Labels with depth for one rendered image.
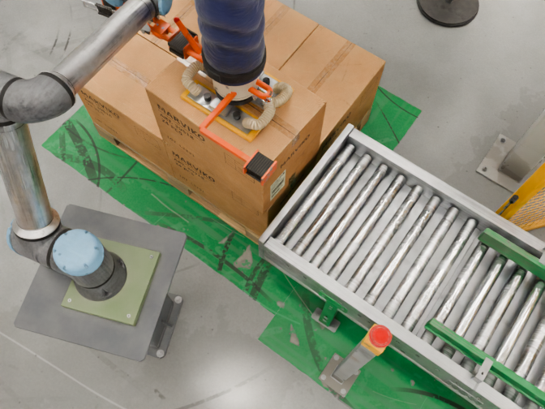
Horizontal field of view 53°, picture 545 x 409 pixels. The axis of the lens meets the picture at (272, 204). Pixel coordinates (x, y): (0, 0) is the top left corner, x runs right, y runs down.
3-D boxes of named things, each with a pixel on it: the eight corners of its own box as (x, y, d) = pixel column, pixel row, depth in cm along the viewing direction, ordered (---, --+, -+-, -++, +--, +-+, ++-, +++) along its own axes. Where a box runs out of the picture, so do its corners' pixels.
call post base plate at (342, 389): (361, 371, 264) (362, 370, 261) (344, 398, 259) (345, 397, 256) (335, 352, 267) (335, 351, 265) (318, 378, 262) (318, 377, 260)
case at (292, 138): (318, 152, 250) (327, 101, 213) (263, 214, 237) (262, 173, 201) (219, 83, 265) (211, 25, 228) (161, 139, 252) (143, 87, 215)
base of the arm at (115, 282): (113, 307, 196) (104, 299, 188) (66, 292, 200) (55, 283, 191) (135, 260, 204) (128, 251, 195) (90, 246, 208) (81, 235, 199)
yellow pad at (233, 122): (266, 125, 209) (266, 118, 204) (250, 143, 205) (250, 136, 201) (196, 81, 216) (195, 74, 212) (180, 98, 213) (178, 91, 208)
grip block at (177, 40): (200, 45, 211) (199, 34, 206) (184, 61, 208) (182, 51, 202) (183, 34, 213) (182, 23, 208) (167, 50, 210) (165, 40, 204)
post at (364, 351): (349, 372, 263) (392, 335, 172) (341, 385, 261) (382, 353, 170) (337, 364, 265) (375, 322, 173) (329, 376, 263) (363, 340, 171)
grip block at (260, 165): (276, 168, 189) (277, 161, 185) (262, 186, 187) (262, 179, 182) (257, 155, 191) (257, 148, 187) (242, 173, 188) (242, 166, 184)
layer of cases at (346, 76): (371, 106, 307) (386, 61, 271) (268, 242, 275) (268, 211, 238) (205, 9, 335) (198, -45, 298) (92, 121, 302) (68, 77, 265)
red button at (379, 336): (393, 335, 172) (396, 333, 168) (382, 354, 170) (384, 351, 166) (375, 322, 173) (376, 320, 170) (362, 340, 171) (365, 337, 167)
